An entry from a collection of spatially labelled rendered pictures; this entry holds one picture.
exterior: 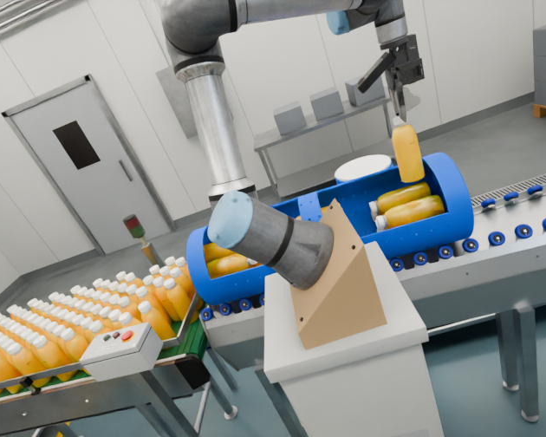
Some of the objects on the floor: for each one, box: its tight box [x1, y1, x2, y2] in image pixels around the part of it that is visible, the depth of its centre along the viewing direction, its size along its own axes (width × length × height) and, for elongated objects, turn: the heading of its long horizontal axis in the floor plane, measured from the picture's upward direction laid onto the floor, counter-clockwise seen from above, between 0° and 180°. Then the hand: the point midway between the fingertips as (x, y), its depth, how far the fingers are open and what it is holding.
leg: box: [495, 310, 518, 392], centre depth 142 cm, size 6×6×63 cm
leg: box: [254, 364, 307, 437], centre depth 150 cm, size 6×6×63 cm
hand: (399, 116), depth 97 cm, fingers closed on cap, 4 cm apart
